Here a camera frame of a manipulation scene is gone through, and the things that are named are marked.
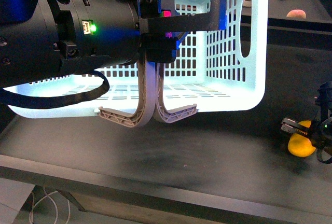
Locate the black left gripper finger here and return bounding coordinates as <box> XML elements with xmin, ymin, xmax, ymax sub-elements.
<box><xmin>140</xmin><ymin>0</ymin><xmax>228</xmax><ymax>34</ymax></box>

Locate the black fruit display tray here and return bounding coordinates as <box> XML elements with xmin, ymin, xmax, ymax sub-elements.
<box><xmin>240</xmin><ymin>0</ymin><xmax>332</xmax><ymax>32</ymax></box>

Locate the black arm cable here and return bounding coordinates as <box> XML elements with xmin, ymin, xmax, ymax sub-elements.
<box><xmin>0</xmin><ymin>70</ymin><xmax>110</xmax><ymax>110</ymax></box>

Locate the pale peach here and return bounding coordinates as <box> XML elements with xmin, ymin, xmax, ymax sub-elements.
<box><xmin>286</xmin><ymin>9</ymin><xmax>307</xmax><ymax>19</ymax></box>

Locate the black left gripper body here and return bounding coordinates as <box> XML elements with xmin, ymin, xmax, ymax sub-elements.
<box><xmin>133</xmin><ymin>0</ymin><xmax>189</xmax><ymax>63</ymax></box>

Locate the white floor cable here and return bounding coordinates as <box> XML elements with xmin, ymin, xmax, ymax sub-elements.
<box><xmin>28</xmin><ymin>186</ymin><xmax>72</xmax><ymax>224</ymax></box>

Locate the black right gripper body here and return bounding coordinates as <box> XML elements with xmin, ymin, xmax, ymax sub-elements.
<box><xmin>281</xmin><ymin>81</ymin><xmax>331</xmax><ymax>164</ymax></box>

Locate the light blue plastic basket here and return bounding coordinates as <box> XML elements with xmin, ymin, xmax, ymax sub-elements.
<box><xmin>1</xmin><ymin>0</ymin><xmax>268</xmax><ymax>128</ymax></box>

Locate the yellow mango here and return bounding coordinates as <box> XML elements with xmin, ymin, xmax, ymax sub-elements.
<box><xmin>287</xmin><ymin>133</ymin><xmax>316</xmax><ymax>158</ymax></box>

